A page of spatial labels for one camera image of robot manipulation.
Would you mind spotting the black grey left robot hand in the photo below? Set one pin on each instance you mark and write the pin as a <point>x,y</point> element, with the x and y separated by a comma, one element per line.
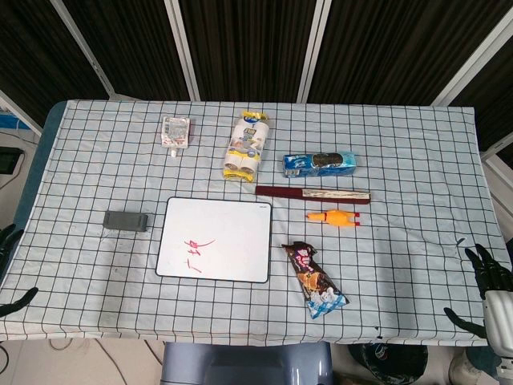
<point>12,240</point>

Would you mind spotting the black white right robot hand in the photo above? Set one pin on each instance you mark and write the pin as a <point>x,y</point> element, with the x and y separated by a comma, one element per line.
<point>499,309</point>

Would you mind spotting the grey board eraser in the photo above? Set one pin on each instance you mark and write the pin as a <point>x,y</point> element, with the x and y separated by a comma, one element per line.
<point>126,220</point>

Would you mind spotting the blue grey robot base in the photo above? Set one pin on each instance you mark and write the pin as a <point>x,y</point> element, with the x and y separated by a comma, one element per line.
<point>248,365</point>

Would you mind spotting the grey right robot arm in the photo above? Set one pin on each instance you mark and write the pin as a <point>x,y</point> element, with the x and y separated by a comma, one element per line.
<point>508,371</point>

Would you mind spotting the white shoe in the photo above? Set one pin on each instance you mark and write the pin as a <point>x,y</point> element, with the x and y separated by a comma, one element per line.
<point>461,367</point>

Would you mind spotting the light blue checkered tablecloth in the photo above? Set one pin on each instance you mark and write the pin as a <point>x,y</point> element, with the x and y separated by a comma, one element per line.
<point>401,260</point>

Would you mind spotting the blue box on floor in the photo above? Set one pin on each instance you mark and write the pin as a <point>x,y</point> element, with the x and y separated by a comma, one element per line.
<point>8,120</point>

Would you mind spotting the black bag on floor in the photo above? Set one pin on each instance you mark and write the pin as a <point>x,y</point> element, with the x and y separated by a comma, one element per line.
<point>384,361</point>

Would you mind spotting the brown chocolate bread snack bag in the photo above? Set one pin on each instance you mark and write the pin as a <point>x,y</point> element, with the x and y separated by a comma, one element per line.
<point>316,280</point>

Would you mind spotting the yellow rubber chicken toy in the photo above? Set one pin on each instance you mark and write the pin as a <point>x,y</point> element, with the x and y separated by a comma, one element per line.
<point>334,218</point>

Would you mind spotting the white drink pouch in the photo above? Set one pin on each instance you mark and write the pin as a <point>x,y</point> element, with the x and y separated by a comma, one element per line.
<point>175,132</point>

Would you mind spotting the white board with black rim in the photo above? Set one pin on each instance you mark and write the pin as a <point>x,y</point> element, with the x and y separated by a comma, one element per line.
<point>216,224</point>

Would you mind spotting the dark red folded fan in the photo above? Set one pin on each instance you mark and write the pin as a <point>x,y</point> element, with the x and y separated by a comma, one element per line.
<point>304,193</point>

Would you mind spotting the blue sandwich cookie box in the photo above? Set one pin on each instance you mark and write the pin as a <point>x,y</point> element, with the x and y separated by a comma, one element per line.
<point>320,164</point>

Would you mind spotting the yellow pack of round cakes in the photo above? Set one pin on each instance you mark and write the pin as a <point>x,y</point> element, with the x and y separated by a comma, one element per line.
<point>246,144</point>

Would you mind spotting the black partition panel white frame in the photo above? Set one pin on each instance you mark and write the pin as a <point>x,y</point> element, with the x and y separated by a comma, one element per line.
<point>401,48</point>
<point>248,48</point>
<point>32,48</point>
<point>493,100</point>
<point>132,48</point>

